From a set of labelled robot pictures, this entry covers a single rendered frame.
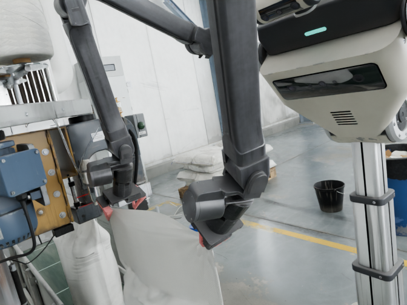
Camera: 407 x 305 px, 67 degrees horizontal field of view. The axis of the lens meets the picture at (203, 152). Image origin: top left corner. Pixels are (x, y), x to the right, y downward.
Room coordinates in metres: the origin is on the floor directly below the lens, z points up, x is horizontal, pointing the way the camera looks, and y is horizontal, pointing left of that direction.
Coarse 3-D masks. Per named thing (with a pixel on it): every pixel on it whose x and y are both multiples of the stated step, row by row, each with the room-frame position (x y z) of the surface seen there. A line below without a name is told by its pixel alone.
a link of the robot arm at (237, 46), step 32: (224, 0) 0.39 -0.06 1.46; (224, 32) 0.40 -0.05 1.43; (256, 32) 0.42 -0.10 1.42; (224, 64) 0.43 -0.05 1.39; (256, 64) 0.44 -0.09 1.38; (224, 96) 0.46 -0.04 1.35; (256, 96) 0.46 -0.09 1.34; (224, 128) 0.50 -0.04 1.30; (256, 128) 0.48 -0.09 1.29; (224, 160) 0.55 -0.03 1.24; (256, 160) 0.50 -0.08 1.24
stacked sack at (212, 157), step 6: (210, 150) 4.04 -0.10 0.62; (216, 150) 3.96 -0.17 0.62; (198, 156) 3.84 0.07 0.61; (204, 156) 3.75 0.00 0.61; (210, 156) 3.68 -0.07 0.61; (216, 156) 3.67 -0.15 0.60; (192, 162) 3.88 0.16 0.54; (198, 162) 3.79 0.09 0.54; (204, 162) 3.70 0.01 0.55; (210, 162) 3.62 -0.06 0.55; (216, 162) 3.62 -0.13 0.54
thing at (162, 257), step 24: (120, 216) 0.90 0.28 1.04; (144, 216) 0.89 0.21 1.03; (120, 240) 0.96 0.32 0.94; (144, 240) 0.78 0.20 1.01; (168, 240) 0.73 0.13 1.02; (192, 240) 0.69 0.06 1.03; (144, 264) 0.80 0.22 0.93; (168, 264) 0.74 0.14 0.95; (192, 264) 0.70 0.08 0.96; (144, 288) 0.82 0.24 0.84; (168, 288) 0.75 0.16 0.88; (192, 288) 0.71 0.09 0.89; (216, 288) 0.65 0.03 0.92
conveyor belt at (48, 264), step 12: (24, 252) 2.35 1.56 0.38; (36, 252) 2.31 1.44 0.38; (48, 252) 2.27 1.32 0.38; (36, 264) 2.09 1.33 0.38; (48, 264) 2.06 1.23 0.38; (60, 264) 2.03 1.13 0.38; (48, 276) 1.89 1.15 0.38; (60, 276) 1.86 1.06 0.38; (60, 288) 1.72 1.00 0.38; (72, 300) 1.57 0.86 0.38
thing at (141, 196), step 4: (140, 188) 0.99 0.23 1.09; (144, 192) 0.97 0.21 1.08; (136, 196) 0.94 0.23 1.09; (140, 196) 0.95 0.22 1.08; (144, 196) 0.96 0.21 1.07; (128, 200) 0.92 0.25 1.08; (132, 200) 0.93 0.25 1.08; (140, 200) 0.97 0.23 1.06; (132, 204) 1.01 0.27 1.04; (136, 204) 0.99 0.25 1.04
